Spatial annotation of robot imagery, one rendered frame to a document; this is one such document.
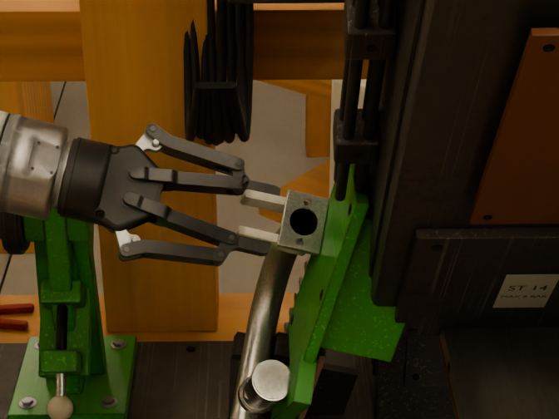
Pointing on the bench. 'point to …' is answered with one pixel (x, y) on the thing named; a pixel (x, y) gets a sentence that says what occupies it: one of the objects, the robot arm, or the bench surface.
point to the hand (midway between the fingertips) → (275, 222)
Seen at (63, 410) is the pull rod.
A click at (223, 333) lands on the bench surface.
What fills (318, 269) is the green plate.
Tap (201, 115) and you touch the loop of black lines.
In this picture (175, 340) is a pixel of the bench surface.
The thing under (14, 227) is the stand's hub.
